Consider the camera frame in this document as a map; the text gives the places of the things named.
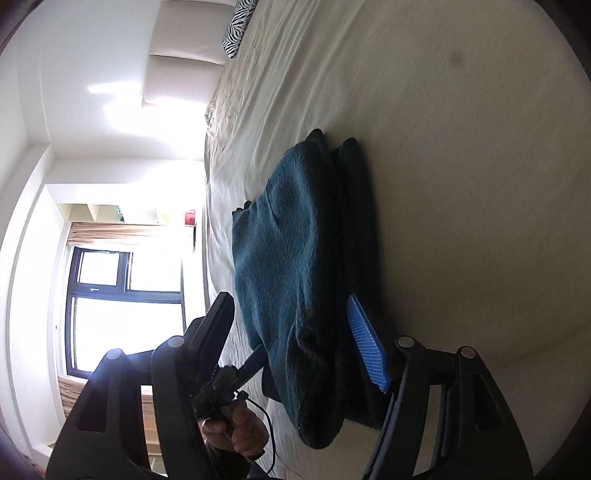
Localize black cable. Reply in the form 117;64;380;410
235;391;279;472

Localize dark framed window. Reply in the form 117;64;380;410
65;247;185;379

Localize zebra print pillow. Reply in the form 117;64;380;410
222;0;254;60

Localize white wall shelf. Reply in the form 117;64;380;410
45;184;200;228

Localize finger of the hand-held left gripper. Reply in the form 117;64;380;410
238;347;269;381

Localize dark teal fleece garment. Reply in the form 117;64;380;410
231;129;393;450

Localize bed with beige sheet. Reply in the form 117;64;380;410
202;0;591;480

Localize person's left hand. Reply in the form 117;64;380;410
201;406;271;462

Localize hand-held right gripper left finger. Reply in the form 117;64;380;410
46;292;235;480

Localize cream upholstered headboard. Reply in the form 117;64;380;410
143;0;241;106

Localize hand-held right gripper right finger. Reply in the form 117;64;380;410
346;294;536;480

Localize person's left forearm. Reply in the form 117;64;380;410
203;450;275;480

